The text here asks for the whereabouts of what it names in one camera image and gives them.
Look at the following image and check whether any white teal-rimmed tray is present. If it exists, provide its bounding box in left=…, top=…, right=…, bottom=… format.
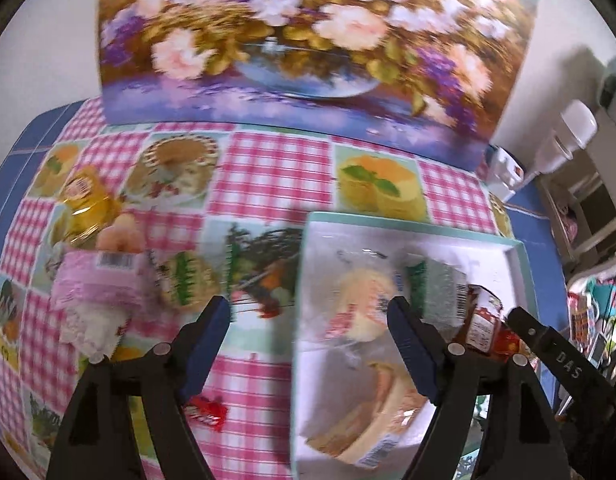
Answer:
left=288, top=210, right=539, bottom=480

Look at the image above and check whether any orange peach snack packet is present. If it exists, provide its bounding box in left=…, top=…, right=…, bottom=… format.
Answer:
left=95, top=212, right=146, bottom=254

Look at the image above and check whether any pink snack packet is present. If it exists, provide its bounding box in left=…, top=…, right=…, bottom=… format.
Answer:
left=50, top=250, right=159, bottom=313

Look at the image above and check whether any red white milk biscuit packet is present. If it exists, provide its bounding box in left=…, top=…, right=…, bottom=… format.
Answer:
left=465, top=284, right=502, bottom=354

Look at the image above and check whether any round bun clear wrapper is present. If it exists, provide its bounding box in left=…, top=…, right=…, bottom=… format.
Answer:
left=324, top=248, right=403, bottom=344

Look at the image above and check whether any red peanut snack packet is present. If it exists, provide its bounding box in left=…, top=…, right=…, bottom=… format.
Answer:
left=490, top=325, right=521, bottom=362

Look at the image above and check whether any round cookie green wrapper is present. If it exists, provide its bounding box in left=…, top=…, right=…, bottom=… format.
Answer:
left=156, top=250, right=221, bottom=313

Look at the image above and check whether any teal round toy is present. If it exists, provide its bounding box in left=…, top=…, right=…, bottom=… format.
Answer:
left=584, top=278, right=616, bottom=320

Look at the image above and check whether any floral painting canvas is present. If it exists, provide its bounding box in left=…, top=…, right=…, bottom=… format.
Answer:
left=98, top=0, right=539, bottom=170

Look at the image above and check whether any cream text snack packet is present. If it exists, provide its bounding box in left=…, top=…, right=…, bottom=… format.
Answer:
left=59, top=304, right=131, bottom=358

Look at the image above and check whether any blue quilted cloth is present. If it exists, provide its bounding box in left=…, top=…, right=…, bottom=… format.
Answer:
left=0, top=101, right=83, bottom=257

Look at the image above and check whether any small red candy packet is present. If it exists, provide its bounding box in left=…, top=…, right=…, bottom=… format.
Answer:
left=183, top=396, right=229, bottom=432

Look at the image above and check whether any checkered food-print tablecloth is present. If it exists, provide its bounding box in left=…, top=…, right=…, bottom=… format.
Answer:
left=0, top=99, right=512, bottom=479

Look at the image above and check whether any pale green barcode packet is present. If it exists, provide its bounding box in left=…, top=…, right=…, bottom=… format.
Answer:
left=405, top=258, right=468, bottom=330

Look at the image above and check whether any yellow cake snack packet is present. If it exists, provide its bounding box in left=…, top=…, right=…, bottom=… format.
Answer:
left=307, top=361, right=427, bottom=469

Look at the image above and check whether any yellow jelly packet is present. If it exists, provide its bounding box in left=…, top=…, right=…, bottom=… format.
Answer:
left=59, top=166, right=121, bottom=247

